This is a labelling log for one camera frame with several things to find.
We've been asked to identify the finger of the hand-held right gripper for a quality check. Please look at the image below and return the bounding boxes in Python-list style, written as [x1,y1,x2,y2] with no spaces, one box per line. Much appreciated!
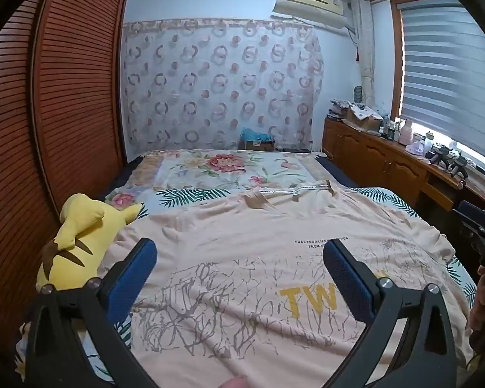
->
[455,200,485,232]

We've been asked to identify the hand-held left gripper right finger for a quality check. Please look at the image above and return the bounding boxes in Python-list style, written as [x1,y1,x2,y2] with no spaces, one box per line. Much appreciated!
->
[322,238,459,388]

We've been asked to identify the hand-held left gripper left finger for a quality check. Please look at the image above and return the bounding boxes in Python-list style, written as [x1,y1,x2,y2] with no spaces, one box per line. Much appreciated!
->
[24,238,159,388]

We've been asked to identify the peach printed t-shirt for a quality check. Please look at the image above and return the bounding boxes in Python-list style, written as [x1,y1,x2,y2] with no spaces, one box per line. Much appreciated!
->
[117,182,475,388]

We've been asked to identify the person's right hand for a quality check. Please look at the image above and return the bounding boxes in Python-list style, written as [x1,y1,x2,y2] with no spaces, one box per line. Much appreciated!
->
[468,267,485,332]

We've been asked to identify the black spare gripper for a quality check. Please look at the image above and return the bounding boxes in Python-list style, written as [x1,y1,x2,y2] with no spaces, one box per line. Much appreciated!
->
[428,147,449,166]
[448,156,469,178]

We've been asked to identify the yellow plush toy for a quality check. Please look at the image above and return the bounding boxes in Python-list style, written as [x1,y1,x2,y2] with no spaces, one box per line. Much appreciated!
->
[36,194,144,292]

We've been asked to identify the leaf print bed sheet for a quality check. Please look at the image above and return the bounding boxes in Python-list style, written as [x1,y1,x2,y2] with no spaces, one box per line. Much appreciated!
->
[16,186,475,384]

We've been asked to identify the pink jug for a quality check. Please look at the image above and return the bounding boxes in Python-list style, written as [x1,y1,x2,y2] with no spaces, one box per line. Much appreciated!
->
[398,119,415,146]

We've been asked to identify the long wooden cabinet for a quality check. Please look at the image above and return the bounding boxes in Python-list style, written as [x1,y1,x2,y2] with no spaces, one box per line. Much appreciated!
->
[321,117,485,227]

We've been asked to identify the open cardboard box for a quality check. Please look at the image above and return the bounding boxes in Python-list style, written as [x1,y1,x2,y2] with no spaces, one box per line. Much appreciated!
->
[343,105,384,132]

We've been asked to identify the floral blanket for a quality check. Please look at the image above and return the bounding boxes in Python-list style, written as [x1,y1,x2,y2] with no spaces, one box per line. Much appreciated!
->
[105,149,336,211]

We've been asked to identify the grey striped window blind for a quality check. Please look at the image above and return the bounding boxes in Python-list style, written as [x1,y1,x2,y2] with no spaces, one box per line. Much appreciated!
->
[400,0,485,158]

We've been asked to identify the small cardboard box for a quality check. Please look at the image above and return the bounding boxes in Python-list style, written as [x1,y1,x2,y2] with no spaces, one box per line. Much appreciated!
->
[242,137,275,151]

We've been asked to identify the stack of printed packets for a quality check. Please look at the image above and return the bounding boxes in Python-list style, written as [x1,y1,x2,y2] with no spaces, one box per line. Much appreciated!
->
[327,99,350,120]

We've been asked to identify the cream tied curtain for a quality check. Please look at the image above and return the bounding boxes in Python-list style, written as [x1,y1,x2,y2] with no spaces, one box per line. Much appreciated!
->
[353,0,378,108]

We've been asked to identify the white air conditioner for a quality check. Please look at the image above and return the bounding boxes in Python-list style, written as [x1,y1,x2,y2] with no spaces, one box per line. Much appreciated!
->
[272,0,345,29]

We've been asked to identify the wooden window frame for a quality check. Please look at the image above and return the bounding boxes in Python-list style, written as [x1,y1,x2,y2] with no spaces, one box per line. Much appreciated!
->
[390,0,457,124]

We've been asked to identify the sheer ring pattern curtain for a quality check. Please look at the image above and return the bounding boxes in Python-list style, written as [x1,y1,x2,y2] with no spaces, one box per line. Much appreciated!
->
[121,18,324,156]

